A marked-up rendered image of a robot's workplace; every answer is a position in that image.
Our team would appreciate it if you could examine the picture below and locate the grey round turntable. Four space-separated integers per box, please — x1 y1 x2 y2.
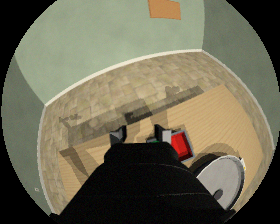
193 155 246 211

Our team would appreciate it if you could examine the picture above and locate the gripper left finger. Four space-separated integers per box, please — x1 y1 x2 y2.
109 125 127 146

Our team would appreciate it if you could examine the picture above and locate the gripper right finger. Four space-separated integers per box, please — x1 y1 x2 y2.
154 124 171 144

